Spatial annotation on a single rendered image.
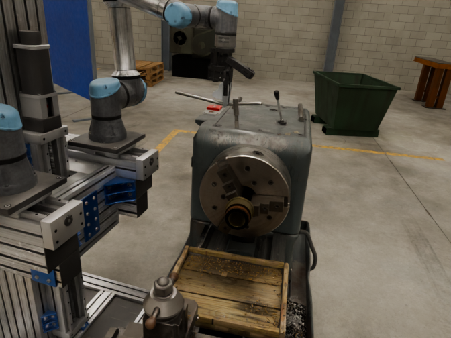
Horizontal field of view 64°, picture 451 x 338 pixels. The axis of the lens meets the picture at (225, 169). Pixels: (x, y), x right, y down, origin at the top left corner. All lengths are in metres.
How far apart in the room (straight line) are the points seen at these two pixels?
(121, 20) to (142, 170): 0.59
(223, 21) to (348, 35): 10.04
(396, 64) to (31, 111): 10.86
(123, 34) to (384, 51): 10.31
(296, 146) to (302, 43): 9.88
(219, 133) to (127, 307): 1.13
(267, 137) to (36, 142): 0.80
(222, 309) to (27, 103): 0.90
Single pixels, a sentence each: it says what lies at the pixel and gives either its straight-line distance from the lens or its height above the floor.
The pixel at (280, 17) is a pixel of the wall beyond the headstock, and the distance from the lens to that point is 11.13.
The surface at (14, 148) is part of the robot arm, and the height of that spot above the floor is 1.29.
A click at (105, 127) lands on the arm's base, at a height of 1.22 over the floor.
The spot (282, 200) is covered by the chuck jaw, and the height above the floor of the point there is 1.11.
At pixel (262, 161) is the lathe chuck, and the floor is 1.23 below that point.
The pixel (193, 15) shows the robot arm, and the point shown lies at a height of 1.65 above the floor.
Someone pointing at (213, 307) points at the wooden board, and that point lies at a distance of 1.10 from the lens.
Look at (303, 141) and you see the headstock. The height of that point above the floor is 1.25.
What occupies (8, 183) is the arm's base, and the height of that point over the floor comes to 1.19.
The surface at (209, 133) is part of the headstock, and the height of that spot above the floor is 1.24.
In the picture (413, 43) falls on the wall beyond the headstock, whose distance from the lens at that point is 11.68.
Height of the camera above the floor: 1.65
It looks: 23 degrees down
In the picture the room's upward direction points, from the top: 4 degrees clockwise
